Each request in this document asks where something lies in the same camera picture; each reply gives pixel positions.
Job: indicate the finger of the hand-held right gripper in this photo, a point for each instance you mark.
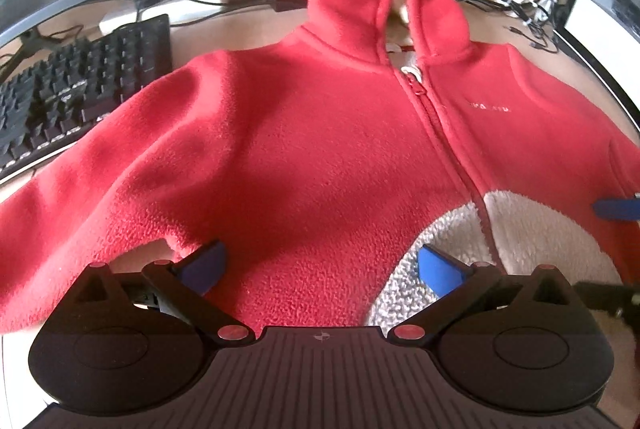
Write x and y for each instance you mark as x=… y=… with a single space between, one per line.
x=607 y=295
x=616 y=208

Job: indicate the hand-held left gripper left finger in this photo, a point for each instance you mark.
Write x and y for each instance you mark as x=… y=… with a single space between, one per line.
x=206 y=265

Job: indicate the black keyboard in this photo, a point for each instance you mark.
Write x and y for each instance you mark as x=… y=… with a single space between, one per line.
x=75 y=84

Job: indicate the white power strip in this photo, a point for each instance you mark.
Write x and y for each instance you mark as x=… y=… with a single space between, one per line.
x=150 y=11

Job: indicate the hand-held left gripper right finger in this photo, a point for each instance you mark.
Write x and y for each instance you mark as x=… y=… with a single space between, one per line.
x=439 y=269

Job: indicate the red fleece hoodie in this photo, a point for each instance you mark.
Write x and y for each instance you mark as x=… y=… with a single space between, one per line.
x=310 y=144

